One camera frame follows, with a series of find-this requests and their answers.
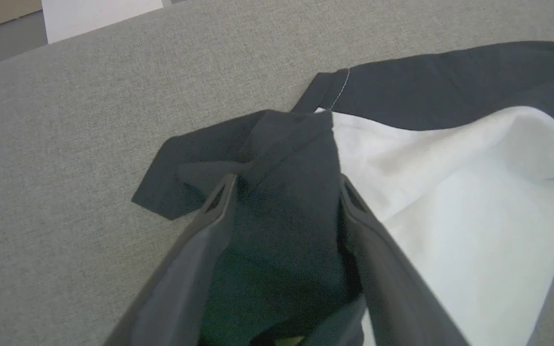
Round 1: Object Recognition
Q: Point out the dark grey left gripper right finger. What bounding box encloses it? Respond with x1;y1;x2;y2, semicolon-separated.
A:
339;174;471;346

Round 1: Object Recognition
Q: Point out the white shirt with dark sleeves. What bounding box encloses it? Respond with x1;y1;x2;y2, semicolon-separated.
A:
131;41;554;346

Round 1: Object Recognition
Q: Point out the light grey fabric sofa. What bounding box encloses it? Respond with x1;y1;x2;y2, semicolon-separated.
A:
0;0;554;346

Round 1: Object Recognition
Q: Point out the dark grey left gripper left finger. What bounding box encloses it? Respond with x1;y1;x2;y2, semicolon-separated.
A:
104;173;239;346

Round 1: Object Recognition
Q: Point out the white box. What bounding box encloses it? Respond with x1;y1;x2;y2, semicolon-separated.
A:
41;0;164;45

